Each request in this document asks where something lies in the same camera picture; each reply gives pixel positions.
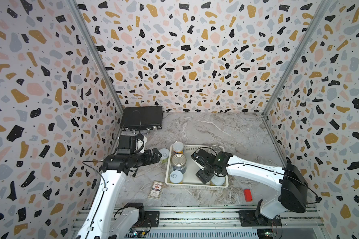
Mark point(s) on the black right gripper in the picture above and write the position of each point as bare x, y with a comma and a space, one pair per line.
199, 176

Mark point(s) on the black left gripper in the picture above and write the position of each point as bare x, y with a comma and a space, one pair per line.
148, 160

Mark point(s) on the green label small can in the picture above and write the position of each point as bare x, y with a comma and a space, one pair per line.
165, 155

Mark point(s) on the orange green lidded can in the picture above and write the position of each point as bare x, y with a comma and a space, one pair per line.
217, 181

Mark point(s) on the blue label can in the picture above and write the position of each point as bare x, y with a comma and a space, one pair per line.
178, 162

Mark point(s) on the yellow label small can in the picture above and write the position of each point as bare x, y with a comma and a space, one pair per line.
176, 177

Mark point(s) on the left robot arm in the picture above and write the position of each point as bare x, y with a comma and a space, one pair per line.
115, 170

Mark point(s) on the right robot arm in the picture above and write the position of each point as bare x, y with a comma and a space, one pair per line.
290, 186

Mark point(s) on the white perforated plastic basket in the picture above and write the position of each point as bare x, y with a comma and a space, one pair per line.
190, 180

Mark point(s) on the black hard case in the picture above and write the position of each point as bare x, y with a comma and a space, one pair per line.
142, 118

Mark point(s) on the small red block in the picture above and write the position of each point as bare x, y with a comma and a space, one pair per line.
247, 195

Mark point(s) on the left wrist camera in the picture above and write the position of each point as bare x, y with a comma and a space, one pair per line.
131, 144

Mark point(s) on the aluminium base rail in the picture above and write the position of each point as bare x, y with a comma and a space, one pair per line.
224, 222

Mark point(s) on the aluminium corner frame post left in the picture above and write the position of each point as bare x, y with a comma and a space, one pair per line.
74, 9

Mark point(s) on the aluminium corner frame post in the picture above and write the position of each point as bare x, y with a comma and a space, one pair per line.
74, 9
323, 6

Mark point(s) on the aluminium corner frame post right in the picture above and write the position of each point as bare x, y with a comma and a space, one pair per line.
323, 6

